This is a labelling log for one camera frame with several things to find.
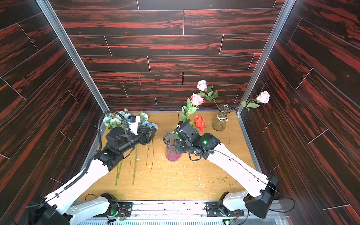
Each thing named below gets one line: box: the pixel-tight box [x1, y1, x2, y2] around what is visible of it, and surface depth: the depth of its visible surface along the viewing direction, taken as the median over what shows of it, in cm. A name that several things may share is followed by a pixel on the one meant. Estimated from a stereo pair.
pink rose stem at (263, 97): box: [230, 90, 270, 113], surface depth 74 cm
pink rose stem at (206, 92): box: [196, 79, 221, 111], surface depth 81 cm
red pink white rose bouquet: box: [181, 93, 207, 133], surface depth 71 cm
